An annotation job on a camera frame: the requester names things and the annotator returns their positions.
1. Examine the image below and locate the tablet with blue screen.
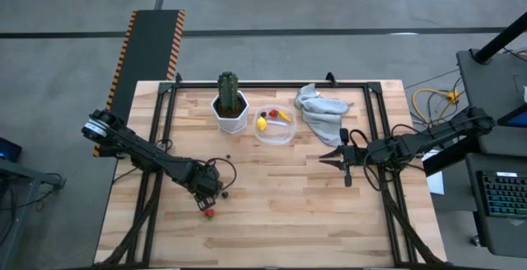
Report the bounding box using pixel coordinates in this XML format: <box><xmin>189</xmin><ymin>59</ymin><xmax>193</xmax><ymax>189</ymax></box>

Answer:
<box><xmin>497</xmin><ymin>104</ymin><xmax>527</xmax><ymax>129</ymax></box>

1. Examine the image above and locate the white paper sheet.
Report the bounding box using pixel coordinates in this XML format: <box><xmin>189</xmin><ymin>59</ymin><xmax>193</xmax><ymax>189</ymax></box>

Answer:
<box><xmin>426</xmin><ymin>149</ymin><xmax>445</xmax><ymax>196</ymax></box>

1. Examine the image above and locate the grey desk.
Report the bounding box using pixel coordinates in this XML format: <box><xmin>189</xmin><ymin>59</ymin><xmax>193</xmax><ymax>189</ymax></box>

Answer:
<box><xmin>455</xmin><ymin>49</ymin><xmax>527</xmax><ymax>258</ymax></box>

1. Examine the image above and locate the black pole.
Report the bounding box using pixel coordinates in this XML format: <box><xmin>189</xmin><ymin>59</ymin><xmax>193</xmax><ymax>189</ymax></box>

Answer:
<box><xmin>473</xmin><ymin>12</ymin><xmax>527</xmax><ymax>64</ymax></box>

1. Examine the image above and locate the keyboard with red backlight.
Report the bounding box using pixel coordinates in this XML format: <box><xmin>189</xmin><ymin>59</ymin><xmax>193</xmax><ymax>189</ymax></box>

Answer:
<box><xmin>475</xmin><ymin>170</ymin><xmax>527</xmax><ymax>220</ymax></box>

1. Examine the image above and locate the black blue-lit device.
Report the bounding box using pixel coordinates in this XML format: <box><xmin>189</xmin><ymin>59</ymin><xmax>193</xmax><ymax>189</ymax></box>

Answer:
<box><xmin>0</xmin><ymin>137</ymin><xmax>24</xmax><ymax>163</ymax></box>

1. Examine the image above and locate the yellow cable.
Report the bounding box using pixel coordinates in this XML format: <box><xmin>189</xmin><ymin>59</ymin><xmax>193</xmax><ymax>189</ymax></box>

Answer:
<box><xmin>412</xmin><ymin>87</ymin><xmax>462</xmax><ymax>125</ymax></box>

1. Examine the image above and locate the grey cloth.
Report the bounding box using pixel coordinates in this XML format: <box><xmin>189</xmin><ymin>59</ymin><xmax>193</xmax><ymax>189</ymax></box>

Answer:
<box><xmin>293</xmin><ymin>82</ymin><xmax>354</xmax><ymax>147</ymax></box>

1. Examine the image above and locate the grey metal stand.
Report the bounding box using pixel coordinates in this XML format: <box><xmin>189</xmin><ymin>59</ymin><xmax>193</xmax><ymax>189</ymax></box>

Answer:
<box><xmin>0</xmin><ymin>158</ymin><xmax>67</xmax><ymax>270</ymax></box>

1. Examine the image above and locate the white hexagonal plant pot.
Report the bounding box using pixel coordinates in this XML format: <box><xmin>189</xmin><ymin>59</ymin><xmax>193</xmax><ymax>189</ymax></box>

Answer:
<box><xmin>210</xmin><ymin>91</ymin><xmax>250</xmax><ymax>134</ymax></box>

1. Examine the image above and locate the black stand base bar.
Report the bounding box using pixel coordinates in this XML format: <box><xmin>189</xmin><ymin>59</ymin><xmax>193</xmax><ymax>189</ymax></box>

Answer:
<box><xmin>422</xmin><ymin>137</ymin><xmax>478</xmax><ymax>177</ymax></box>

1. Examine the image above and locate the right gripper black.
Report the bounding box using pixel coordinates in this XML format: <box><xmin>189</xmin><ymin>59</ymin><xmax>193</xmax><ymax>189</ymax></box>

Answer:
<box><xmin>319</xmin><ymin>128</ymin><xmax>370</xmax><ymax>188</ymax></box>

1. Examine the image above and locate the green cactus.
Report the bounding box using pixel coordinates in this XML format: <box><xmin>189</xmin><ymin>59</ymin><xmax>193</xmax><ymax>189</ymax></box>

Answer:
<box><xmin>217</xmin><ymin>71</ymin><xmax>240</xmax><ymax>114</ymax></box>

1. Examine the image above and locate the black hazard-striped floor mat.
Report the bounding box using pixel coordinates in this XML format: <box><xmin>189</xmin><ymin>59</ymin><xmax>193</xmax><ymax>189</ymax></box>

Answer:
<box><xmin>92</xmin><ymin>9</ymin><xmax>185</xmax><ymax>158</ymax></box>

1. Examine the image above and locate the clear plastic tupperware container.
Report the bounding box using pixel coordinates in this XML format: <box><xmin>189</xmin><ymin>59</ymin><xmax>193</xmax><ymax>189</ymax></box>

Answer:
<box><xmin>252</xmin><ymin>104</ymin><xmax>298</xmax><ymax>146</ymax></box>

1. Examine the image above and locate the black aluminium table frame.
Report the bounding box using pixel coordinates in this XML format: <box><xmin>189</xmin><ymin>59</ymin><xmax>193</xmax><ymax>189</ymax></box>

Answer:
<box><xmin>96</xmin><ymin>72</ymin><xmax>452</xmax><ymax>270</ymax></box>

